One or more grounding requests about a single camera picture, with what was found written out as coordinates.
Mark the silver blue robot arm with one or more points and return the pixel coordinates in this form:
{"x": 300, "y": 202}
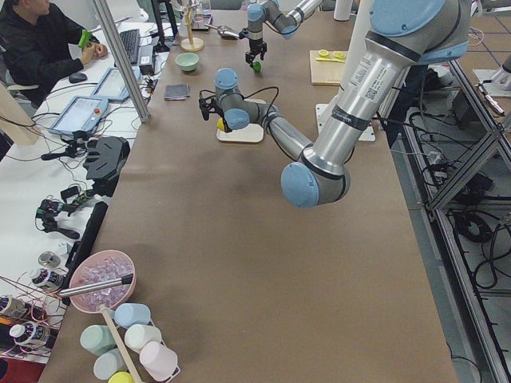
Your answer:
{"x": 401, "y": 34}
{"x": 283, "y": 24}

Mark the beige rectangular tray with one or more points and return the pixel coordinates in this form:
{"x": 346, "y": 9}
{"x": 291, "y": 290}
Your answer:
{"x": 240, "y": 129}

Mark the blue cup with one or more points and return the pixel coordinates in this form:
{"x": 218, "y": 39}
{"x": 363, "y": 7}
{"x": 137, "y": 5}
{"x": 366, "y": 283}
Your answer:
{"x": 128, "y": 314}

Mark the green toy pepper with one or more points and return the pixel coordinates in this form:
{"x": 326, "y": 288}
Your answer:
{"x": 256, "y": 66}

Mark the black keyboard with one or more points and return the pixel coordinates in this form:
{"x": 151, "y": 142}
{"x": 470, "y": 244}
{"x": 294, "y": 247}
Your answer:
{"x": 130, "y": 39}

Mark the wooden cutting board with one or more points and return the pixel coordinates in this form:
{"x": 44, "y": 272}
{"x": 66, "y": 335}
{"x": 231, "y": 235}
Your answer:
{"x": 326, "y": 70}

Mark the yellow whole lemon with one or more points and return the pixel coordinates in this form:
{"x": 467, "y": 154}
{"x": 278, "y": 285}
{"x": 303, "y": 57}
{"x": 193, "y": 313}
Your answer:
{"x": 221, "y": 125}

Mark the upper teach pendant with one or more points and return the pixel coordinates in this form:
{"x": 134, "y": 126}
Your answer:
{"x": 111, "y": 86}

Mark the mint green bowl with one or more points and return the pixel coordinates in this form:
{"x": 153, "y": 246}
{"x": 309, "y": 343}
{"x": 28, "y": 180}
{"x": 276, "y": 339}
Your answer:
{"x": 187, "y": 62}

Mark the seated person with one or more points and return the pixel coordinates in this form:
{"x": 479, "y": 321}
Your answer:
{"x": 37, "y": 36}

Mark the lower teach pendant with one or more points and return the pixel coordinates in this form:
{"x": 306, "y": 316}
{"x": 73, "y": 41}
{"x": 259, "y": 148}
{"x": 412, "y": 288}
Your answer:
{"x": 82, "y": 114}

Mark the wooden cup rack handle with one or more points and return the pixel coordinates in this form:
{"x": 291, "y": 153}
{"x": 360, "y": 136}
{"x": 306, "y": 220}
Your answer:
{"x": 105, "y": 313}

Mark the pink bowl with ice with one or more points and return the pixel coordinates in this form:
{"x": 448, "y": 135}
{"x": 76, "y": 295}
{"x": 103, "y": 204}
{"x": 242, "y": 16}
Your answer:
{"x": 103, "y": 266}

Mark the teach pendant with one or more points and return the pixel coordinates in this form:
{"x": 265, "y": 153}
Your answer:
{"x": 111, "y": 86}
{"x": 82, "y": 114}

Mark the black plastic bracket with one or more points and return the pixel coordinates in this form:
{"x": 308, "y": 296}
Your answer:
{"x": 105, "y": 158}

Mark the aluminium frame post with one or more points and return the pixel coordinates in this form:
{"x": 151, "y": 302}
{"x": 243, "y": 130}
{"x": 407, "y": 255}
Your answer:
{"x": 120, "y": 57}

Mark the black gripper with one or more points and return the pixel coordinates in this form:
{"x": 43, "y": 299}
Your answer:
{"x": 227, "y": 126}
{"x": 255, "y": 45}

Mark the pink cup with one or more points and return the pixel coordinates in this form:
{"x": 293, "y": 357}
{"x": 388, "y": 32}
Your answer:
{"x": 159, "y": 361}

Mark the wooden mug tree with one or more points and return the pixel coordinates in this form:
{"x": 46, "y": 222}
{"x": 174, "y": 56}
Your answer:
{"x": 189, "y": 43}

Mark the grey cup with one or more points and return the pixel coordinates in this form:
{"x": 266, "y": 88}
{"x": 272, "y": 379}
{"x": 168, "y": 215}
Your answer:
{"x": 108, "y": 364}

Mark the white cup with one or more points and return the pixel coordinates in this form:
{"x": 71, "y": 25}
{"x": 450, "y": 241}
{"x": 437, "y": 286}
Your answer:
{"x": 138, "y": 336}

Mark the mint green cup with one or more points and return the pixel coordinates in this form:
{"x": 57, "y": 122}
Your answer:
{"x": 97, "y": 339}

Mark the black computer mouse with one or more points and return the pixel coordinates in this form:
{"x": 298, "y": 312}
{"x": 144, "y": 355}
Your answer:
{"x": 76, "y": 78}

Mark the yellow cup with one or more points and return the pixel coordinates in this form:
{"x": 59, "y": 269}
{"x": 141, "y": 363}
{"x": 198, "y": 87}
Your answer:
{"x": 121, "y": 377}

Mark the metal scoop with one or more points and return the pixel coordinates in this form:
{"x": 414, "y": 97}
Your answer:
{"x": 225, "y": 32}

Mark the grey folded cloth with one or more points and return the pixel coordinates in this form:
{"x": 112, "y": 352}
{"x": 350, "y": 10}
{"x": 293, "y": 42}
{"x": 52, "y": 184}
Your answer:
{"x": 176, "y": 92}

